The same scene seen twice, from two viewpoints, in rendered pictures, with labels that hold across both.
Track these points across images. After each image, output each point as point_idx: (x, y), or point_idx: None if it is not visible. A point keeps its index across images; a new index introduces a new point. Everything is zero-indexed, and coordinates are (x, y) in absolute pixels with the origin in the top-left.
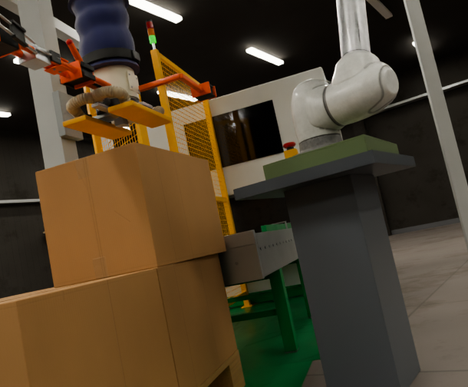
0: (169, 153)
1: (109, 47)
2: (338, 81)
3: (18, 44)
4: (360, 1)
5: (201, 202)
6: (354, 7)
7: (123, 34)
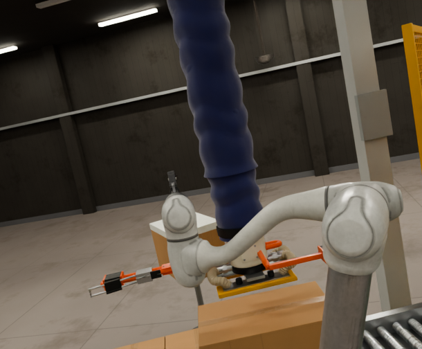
0: (255, 336)
1: (221, 230)
2: None
3: (122, 284)
4: (334, 337)
5: None
6: (324, 342)
7: (232, 216)
